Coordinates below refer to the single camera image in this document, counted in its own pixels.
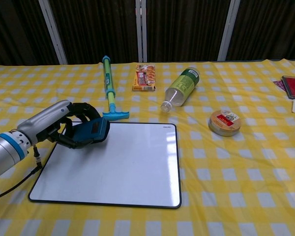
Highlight yellow white checked tablecloth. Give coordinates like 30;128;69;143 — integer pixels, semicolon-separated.
0;59;295;236

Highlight round tin with red label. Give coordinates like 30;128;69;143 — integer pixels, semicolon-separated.
208;110;241;137

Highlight grey metal partition post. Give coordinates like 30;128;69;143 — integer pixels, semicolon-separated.
217;0;241;61
135;0;148;63
38;0;68;65

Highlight clear bottle with green label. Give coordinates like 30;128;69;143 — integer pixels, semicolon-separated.
160;67;201;113

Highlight purple patterned card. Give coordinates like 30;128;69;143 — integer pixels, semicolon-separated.
272;80;290;95

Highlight dark teal board eraser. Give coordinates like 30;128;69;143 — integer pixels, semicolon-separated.
72;117;111;148

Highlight white board with black frame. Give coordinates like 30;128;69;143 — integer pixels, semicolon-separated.
28;122;182;209

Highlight orange snack box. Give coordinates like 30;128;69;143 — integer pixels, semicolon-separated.
132;64;156;92

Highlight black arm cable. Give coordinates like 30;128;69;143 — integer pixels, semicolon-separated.
0;145;43;203

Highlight green and blue pump toy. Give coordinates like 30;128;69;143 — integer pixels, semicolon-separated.
102;55;130;121

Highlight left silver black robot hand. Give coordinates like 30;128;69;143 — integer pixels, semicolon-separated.
17;100;101;150

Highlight black curtain panel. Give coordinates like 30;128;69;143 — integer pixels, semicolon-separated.
49;0;141;65
146;0;231;62
0;0;59;68
226;0;295;61

